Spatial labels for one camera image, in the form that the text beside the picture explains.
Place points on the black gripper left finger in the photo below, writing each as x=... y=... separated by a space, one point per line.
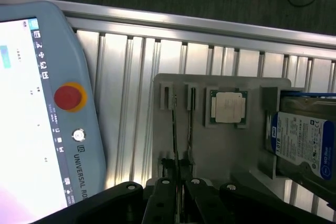
x=160 y=203

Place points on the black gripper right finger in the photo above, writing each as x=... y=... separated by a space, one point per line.
x=207 y=205

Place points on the grey parts rack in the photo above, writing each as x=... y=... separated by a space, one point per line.
x=225 y=150

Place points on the silver CPU chip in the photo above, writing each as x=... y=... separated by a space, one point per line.
x=228 y=107

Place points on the hard disk in blue caddy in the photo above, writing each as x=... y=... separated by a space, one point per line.
x=302 y=140

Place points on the grey blue teach pendant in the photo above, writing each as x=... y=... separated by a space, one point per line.
x=78 y=77

